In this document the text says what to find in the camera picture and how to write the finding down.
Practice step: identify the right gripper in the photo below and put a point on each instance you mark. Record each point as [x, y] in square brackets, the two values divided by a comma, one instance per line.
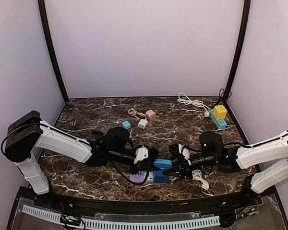
[178, 168]

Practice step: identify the blue adapter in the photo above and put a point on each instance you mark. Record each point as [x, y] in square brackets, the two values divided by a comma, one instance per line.
[163, 164]

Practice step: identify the dark blue cube socket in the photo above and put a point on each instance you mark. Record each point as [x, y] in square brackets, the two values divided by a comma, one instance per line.
[160, 177]

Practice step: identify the teal power strip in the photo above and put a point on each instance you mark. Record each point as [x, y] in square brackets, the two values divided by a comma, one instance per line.
[220, 124]

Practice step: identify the yellow cube socket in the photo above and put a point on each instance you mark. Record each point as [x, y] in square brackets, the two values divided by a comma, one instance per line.
[219, 112]

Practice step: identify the purple power strip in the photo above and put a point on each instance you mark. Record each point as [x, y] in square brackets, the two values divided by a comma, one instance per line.
[140, 176]

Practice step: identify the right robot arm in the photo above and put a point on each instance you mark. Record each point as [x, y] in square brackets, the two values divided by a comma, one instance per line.
[234, 157]

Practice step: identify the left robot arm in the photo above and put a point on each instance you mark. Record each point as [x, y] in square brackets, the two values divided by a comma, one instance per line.
[31, 131]

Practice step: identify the small teal plug adapter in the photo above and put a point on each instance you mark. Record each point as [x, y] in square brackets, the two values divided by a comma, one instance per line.
[127, 124]

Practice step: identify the white charger cube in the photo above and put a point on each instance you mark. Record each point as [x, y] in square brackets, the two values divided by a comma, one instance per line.
[142, 123]

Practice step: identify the pink charger cube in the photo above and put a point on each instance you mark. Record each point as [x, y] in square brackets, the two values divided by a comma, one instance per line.
[150, 113]

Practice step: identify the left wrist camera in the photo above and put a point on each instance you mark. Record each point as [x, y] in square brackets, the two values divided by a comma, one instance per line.
[144, 152]

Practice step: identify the white slotted cable duct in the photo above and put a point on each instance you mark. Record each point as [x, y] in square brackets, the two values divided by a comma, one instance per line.
[102, 221]

